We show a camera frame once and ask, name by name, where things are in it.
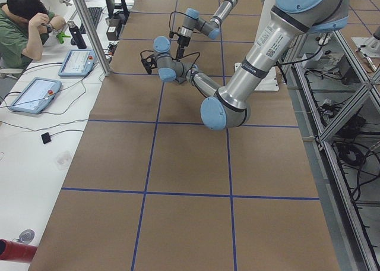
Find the small black square device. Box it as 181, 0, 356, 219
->
41, 132, 52, 144

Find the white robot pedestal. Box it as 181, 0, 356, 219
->
254, 0, 279, 92

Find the round metal disc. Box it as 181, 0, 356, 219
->
17, 229, 35, 244

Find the green toy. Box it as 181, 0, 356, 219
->
56, 32, 71, 44

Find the black keyboard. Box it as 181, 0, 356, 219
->
80, 7, 103, 34

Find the blue teach pendant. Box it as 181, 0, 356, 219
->
8, 77, 62, 114
58, 49, 97, 77

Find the person in green shirt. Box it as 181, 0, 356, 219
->
1, 0, 66, 69

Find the far blue teach pendant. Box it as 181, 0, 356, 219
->
58, 49, 97, 77

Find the near blue teach pendant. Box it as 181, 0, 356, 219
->
8, 77, 62, 114

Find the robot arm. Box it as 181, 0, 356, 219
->
141, 0, 349, 130
169, 0, 238, 60

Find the aluminium frame rack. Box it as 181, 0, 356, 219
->
284, 0, 380, 271

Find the black box with label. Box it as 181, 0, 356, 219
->
106, 18, 122, 41

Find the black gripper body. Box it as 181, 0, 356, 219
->
178, 34, 191, 48

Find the aluminium frame post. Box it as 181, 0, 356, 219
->
72, 0, 111, 77

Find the black monitor stand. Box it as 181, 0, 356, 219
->
105, 0, 129, 25

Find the black water bottle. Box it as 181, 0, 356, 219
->
67, 20, 87, 49

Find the pink and grey towel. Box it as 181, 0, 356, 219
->
175, 77, 187, 84

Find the red cylinder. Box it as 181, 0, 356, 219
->
1, 239, 37, 263

